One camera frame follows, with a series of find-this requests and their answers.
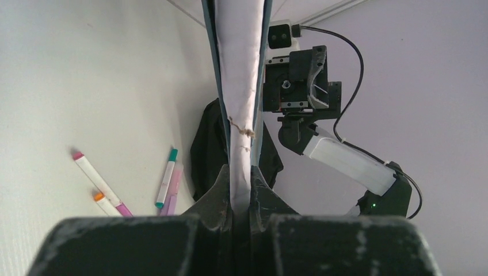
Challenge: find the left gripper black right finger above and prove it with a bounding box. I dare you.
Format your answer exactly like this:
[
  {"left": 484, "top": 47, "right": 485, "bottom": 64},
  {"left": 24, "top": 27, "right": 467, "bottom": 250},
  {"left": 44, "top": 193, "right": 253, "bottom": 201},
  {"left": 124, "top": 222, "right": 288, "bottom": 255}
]
[{"left": 250, "top": 167, "right": 441, "bottom": 275}]

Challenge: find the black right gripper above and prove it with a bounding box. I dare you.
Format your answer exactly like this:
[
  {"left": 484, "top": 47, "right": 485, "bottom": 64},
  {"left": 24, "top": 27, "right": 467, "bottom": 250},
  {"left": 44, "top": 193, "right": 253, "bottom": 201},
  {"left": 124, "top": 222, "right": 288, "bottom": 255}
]
[{"left": 262, "top": 45, "right": 341, "bottom": 120}]

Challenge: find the aluminium cell frame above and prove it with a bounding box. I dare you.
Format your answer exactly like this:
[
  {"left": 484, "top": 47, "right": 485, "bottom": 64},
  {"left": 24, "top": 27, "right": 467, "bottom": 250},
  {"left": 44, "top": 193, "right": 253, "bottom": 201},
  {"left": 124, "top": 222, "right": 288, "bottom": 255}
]
[{"left": 169, "top": 0, "right": 366, "bottom": 26}]

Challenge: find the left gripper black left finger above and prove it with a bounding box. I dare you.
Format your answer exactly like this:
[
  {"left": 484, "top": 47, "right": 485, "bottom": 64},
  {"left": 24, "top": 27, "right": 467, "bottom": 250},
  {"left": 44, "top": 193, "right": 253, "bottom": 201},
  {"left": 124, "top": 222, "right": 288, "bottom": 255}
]
[{"left": 28, "top": 166, "right": 234, "bottom": 275}]

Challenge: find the black student backpack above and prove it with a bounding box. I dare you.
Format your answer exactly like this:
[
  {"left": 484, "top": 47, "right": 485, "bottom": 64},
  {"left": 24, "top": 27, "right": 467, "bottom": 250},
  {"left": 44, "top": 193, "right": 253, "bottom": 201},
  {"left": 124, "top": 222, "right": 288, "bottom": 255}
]
[{"left": 190, "top": 99, "right": 284, "bottom": 201}]

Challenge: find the teal humor book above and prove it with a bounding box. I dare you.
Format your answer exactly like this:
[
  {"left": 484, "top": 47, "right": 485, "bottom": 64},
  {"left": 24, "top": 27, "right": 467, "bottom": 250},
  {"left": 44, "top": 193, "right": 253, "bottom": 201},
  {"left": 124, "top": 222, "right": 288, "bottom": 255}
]
[{"left": 202, "top": 1, "right": 272, "bottom": 214}]

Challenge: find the orange capped white marker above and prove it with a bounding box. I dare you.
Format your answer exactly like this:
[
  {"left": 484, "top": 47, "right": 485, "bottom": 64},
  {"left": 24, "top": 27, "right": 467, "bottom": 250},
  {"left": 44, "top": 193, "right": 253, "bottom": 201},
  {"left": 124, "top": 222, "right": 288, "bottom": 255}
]
[{"left": 93, "top": 193, "right": 122, "bottom": 217}]

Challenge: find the green capped white marker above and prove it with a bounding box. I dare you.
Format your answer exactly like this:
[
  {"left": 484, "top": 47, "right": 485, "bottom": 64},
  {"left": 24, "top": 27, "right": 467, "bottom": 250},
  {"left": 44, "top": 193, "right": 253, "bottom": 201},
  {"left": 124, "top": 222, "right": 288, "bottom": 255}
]
[{"left": 155, "top": 148, "right": 178, "bottom": 209}]

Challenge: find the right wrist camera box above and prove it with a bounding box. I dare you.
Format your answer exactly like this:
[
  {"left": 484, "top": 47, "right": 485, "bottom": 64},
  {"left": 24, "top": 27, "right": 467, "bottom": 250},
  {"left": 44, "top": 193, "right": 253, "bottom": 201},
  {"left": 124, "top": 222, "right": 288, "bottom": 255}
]
[{"left": 265, "top": 20, "right": 302, "bottom": 64}]

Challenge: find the pink highlighter pen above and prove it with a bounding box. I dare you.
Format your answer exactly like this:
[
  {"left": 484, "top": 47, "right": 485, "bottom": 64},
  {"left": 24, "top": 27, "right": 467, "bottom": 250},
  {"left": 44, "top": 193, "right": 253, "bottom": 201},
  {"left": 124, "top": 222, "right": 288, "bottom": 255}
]
[{"left": 159, "top": 162, "right": 184, "bottom": 216}]

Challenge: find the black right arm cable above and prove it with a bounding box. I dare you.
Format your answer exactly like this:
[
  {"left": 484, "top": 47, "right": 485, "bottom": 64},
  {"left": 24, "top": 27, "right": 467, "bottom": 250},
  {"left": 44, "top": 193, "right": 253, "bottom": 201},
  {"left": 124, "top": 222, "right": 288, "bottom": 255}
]
[{"left": 299, "top": 24, "right": 424, "bottom": 221}]

